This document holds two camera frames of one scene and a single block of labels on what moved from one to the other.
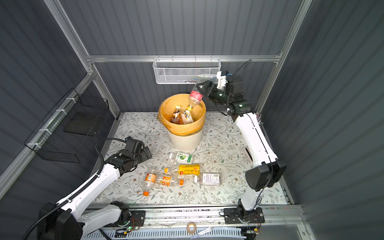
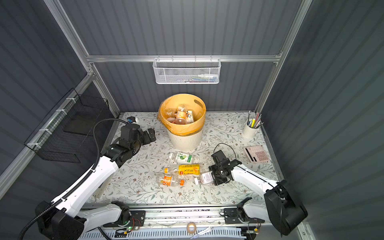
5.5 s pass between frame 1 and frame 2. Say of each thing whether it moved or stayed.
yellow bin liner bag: stayed
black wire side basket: stayed
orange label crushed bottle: stayed
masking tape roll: stayed
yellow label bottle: stayed
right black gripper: moved
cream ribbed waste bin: stayed
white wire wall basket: stayed
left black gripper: moved
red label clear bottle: moved
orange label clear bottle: moved
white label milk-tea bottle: stayed
